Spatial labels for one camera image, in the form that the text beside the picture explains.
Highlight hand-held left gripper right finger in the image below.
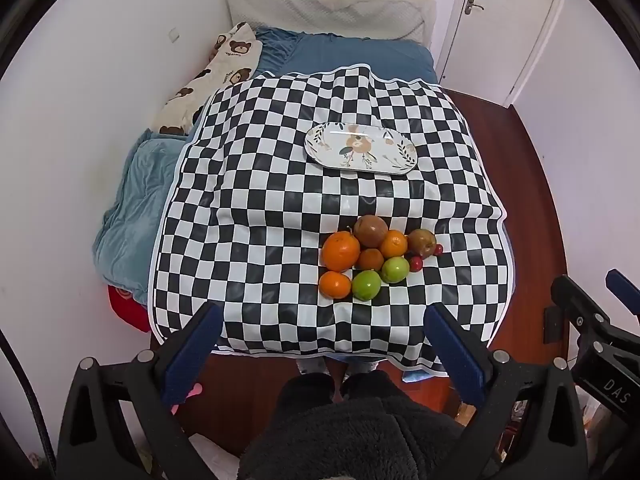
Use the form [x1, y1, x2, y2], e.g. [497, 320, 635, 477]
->
[425, 303, 589, 480]

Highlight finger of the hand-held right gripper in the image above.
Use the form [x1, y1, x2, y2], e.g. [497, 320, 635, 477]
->
[550, 275, 638, 358]
[605, 269, 640, 317]

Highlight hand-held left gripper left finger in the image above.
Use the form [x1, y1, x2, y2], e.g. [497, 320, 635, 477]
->
[57, 301, 224, 480]

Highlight green apple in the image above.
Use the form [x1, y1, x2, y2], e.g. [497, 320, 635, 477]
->
[351, 270, 383, 302]
[381, 256, 410, 284]

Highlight small orange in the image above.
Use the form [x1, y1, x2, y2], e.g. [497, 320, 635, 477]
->
[378, 229, 409, 259]
[318, 270, 352, 299]

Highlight dark brownish orange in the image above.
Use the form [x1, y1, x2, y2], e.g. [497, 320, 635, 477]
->
[356, 248, 385, 272]

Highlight large orange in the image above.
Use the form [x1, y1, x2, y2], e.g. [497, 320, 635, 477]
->
[321, 230, 362, 272]

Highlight oval floral plate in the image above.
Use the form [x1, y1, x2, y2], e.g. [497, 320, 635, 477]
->
[304, 122, 418, 175]

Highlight pink slipper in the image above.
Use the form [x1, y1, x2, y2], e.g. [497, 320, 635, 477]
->
[170, 383, 204, 415]

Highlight red cloth item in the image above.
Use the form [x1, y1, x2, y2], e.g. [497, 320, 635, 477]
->
[107, 284, 153, 333]

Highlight black fuzzy garment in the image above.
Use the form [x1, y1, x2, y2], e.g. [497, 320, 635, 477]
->
[240, 371, 466, 480]

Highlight black white checkered cloth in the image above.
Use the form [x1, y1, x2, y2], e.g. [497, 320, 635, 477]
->
[150, 64, 516, 376]

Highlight blue fleece blanket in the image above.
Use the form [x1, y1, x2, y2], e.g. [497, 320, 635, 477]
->
[92, 127, 201, 306]

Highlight bear print pillow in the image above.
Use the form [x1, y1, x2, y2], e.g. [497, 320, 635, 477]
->
[150, 22, 263, 137]

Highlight white door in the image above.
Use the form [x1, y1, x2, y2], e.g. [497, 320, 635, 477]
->
[435, 0, 563, 106]

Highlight blue bed sheet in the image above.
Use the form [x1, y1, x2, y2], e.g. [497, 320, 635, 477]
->
[252, 27, 438, 86]

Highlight cream padded headboard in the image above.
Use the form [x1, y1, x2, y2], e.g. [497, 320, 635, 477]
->
[225, 0, 438, 43]

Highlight black cable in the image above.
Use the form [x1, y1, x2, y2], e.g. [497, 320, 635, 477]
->
[0, 329, 55, 476]

